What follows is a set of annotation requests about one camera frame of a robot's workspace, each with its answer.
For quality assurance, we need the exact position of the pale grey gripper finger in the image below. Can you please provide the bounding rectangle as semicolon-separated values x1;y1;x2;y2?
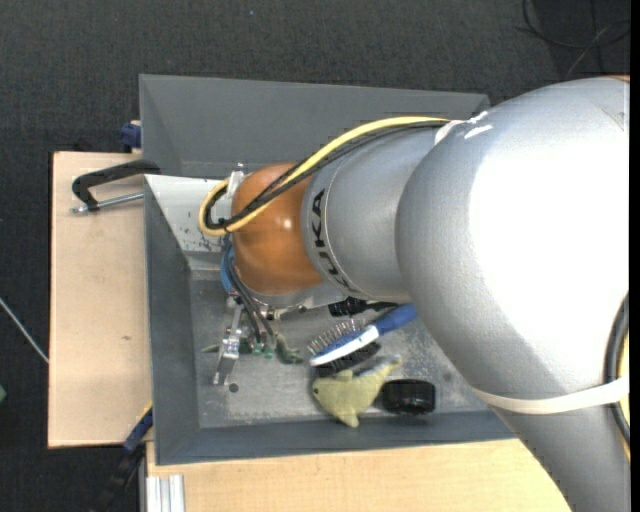
213;337;243;387

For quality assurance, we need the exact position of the dark green toy lizard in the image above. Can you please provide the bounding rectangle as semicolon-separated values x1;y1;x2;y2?
199;332;305;366

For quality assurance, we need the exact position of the grey metal bin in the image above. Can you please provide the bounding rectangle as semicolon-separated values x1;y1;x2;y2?
138;73;522;466

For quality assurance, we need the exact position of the blue and white brush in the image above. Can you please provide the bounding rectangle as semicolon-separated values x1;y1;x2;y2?
305;302;419;369

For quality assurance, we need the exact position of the yellow-green toy fish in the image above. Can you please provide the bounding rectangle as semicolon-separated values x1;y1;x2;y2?
310;353;404;429

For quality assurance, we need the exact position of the pale flat board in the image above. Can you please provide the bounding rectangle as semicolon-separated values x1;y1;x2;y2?
47;151;154;449

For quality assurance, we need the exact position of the black round lid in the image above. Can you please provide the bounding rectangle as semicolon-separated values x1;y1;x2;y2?
381;378;437;416

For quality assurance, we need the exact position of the black cylinder on white bracket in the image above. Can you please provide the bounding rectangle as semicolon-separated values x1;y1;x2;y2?
327;296;374;318

